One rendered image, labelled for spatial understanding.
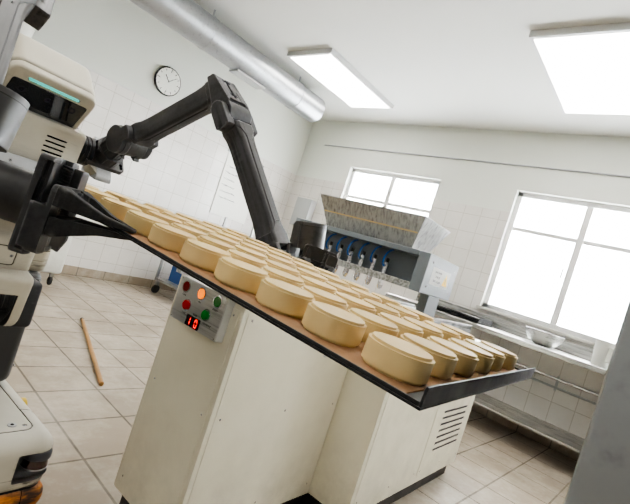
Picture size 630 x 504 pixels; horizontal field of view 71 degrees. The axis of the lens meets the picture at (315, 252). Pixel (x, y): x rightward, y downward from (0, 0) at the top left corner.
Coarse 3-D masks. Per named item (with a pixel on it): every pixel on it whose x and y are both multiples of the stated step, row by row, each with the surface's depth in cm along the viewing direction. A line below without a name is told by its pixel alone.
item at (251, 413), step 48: (192, 336) 141; (240, 336) 131; (288, 336) 148; (192, 384) 137; (240, 384) 136; (288, 384) 155; (336, 384) 180; (144, 432) 146; (192, 432) 133; (240, 432) 142; (288, 432) 162; (144, 480) 141; (192, 480) 131; (240, 480) 148; (288, 480) 170
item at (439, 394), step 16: (160, 256) 42; (192, 272) 39; (240, 304) 35; (272, 320) 33; (304, 336) 31; (320, 352) 30; (352, 368) 29; (528, 368) 55; (384, 384) 27; (448, 384) 29; (464, 384) 32; (480, 384) 36; (496, 384) 41; (416, 400) 26; (432, 400) 27; (448, 400) 30
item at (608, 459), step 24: (624, 336) 18; (624, 360) 18; (624, 384) 17; (600, 408) 18; (624, 408) 17; (600, 432) 18; (624, 432) 17; (600, 456) 17; (624, 456) 17; (576, 480) 18; (600, 480) 17; (624, 480) 17
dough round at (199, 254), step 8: (192, 240) 45; (184, 248) 44; (192, 248) 43; (200, 248) 43; (208, 248) 44; (216, 248) 46; (184, 256) 43; (192, 256) 43; (200, 256) 43; (208, 256) 43; (216, 256) 43; (224, 256) 44; (192, 264) 43; (200, 264) 43; (208, 264) 43; (216, 264) 44
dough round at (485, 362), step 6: (456, 342) 46; (462, 342) 48; (468, 348) 45; (474, 348) 46; (480, 348) 48; (480, 354) 45; (486, 354) 45; (480, 360) 45; (486, 360) 45; (492, 360) 45; (480, 366) 45; (486, 366) 45; (480, 372) 45; (486, 372) 45
